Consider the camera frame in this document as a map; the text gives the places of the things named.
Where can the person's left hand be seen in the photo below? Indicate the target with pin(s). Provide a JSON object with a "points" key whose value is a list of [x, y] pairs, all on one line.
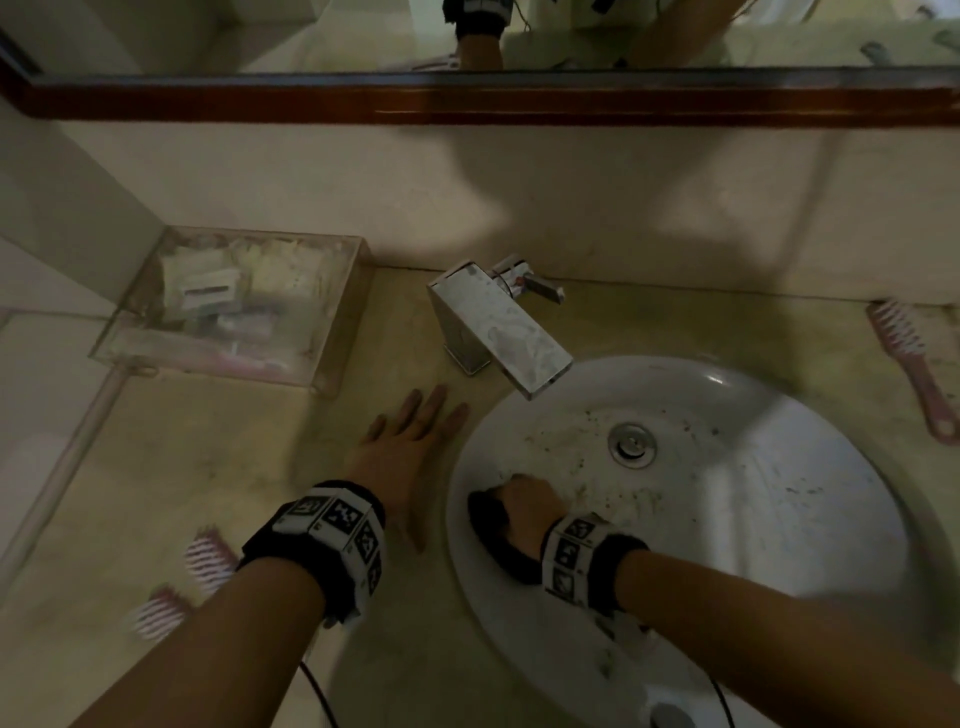
{"points": [[401, 465]]}

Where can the person's right hand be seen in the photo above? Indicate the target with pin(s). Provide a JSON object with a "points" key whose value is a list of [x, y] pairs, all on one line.
{"points": [[529, 510]]}

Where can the pile of toiletry packets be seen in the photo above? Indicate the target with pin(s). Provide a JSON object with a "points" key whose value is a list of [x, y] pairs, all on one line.
{"points": [[217, 289]]}

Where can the wood-framed mirror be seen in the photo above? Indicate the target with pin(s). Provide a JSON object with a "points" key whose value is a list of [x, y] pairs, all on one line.
{"points": [[450, 105]]}

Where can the chrome sink drain plug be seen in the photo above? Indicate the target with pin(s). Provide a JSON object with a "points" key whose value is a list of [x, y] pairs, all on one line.
{"points": [[632, 445]]}

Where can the right wrist marker band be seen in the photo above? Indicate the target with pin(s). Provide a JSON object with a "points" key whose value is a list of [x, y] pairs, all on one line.
{"points": [[581, 559]]}

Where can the white ceramic sink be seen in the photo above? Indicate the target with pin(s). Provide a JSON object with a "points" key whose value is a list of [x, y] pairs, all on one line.
{"points": [[750, 510]]}

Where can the person's left forearm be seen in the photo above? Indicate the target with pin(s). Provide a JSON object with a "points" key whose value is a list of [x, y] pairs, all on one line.
{"points": [[225, 645]]}

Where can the clear box with toiletries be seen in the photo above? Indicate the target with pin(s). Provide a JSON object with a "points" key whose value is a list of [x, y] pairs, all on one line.
{"points": [[300, 330]]}

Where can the chrome square faucet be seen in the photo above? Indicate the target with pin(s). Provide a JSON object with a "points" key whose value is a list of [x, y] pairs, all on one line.
{"points": [[495, 322]]}

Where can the person's right forearm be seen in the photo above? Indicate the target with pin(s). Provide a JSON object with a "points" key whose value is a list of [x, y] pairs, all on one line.
{"points": [[787, 645]]}

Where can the left wrist marker band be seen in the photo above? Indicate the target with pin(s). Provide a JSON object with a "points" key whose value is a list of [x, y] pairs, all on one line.
{"points": [[330, 532]]}

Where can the pink striped comb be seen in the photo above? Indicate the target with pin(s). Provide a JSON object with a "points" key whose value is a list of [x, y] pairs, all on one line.
{"points": [[159, 613], [212, 561]]}

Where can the wrist marker band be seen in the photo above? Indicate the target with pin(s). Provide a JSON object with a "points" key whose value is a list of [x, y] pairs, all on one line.
{"points": [[581, 559], [330, 532]]}

